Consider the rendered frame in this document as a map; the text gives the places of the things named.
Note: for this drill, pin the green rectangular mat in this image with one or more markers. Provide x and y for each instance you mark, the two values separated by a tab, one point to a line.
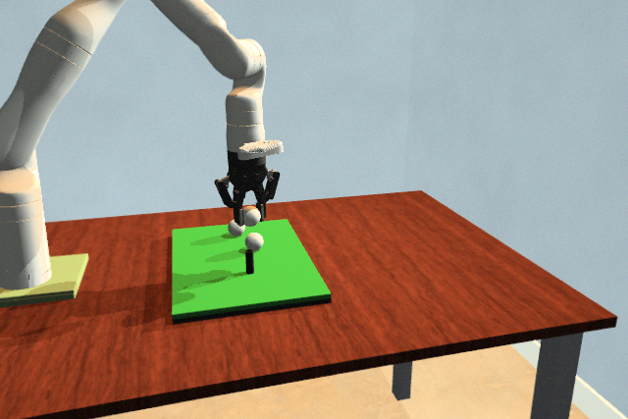
216	276

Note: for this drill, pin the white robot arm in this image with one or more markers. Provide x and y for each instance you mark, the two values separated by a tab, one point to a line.
53	64

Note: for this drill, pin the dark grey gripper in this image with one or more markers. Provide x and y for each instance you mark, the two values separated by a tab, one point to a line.
245	176

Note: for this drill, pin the white ball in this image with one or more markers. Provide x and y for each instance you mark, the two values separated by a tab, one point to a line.
251	216
254	241

